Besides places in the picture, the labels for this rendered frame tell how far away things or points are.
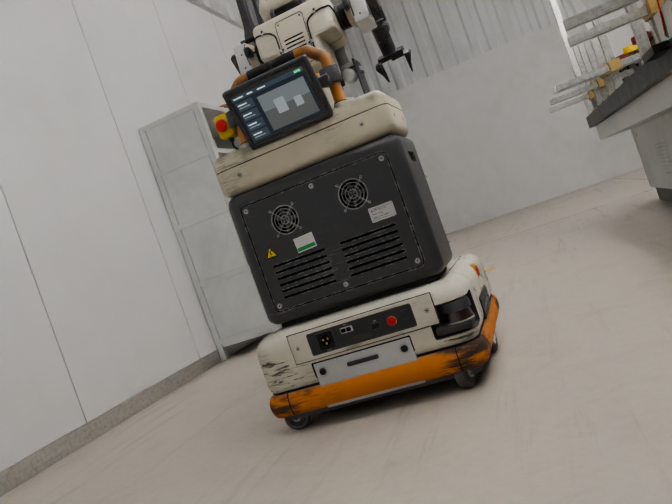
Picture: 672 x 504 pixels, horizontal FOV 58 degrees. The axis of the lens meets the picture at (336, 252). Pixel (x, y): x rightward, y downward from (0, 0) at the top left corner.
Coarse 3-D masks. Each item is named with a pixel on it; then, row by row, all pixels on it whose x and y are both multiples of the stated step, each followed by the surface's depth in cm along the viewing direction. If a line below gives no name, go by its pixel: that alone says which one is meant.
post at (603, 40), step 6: (600, 18) 293; (594, 24) 294; (600, 36) 294; (606, 36) 293; (600, 42) 294; (606, 42) 293; (606, 48) 294; (606, 54) 294; (612, 54) 293; (606, 60) 295; (618, 72) 293; (612, 78) 296; (618, 78) 294; (618, 84) 294
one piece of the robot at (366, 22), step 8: (352, 0) 200; (360, 0) 199; (352, 8) 199; (360, 8) 199; (368, 8) 202; (360, 16) 198; (368, 16) 198; (360, 24) 201; (368, 24) 203; (376, 24) 207
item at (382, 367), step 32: (416, 288) 161; (448, 288) 153; (480, 288) 182; (320, 320) 167; (448, 320) 154; (480, 320) 161; (288, 352) 167; (352, 352) 162; (384, 352) 159; (416, 352) 157; (448, 352) 154; (480, 352) 151; (288, 384) 168; (320, 384) 165; (352, 384) 162; (384, 384) 159; (416, 384) 157; (288, 416) 170
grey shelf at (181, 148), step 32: (160, 128) 379; (192, 128) 372; (160, 160) 382; (192, 160) 375; (192, 192) 378; (192, 224) 380; (224, 224) 374; (192, 256) 383; (224, 256) 376; (224, 288) 379; (256, 288) 373; (224, 320) 382; (256, 320) 375; (224, 352) 384
